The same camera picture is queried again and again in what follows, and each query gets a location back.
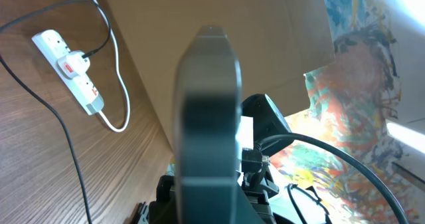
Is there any white USB charger plug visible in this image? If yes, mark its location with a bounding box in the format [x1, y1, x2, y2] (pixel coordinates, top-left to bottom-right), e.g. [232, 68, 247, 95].
[57, 51, 90, 79]

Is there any colourful painted backdrop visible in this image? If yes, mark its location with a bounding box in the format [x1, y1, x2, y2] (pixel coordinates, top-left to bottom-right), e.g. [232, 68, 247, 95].
[271, 0, 424, 223]

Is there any teal Samsung Galaxy smartphone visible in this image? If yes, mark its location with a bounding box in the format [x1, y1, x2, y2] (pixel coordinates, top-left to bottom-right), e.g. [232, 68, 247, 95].
[173, 25, 243, 224]

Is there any white power strip cord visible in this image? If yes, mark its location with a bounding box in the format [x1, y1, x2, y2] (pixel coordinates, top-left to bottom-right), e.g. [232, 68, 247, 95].
[82, 0, 131, 133]

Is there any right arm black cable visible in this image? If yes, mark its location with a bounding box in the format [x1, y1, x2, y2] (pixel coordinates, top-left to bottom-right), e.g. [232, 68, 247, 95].
[254, 132, 411, 224]

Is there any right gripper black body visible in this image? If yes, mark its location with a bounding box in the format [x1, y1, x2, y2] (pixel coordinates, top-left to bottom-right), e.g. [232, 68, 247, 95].
[147, 175, 276, 224]

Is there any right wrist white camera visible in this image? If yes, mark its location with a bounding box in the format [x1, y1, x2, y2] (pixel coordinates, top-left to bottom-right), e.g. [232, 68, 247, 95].
[236, 116, 264, 173]

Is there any white power strip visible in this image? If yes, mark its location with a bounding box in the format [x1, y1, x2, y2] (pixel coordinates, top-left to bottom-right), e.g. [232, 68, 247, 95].
[32, 29, 104, 116]

